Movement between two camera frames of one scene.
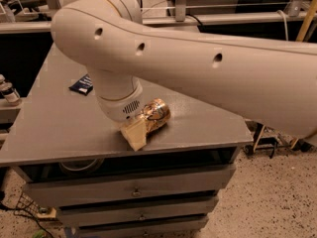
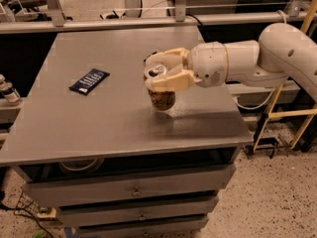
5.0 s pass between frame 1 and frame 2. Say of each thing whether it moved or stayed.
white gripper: moved
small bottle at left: stayed
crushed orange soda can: moved
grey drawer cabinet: stayed
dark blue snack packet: stayed
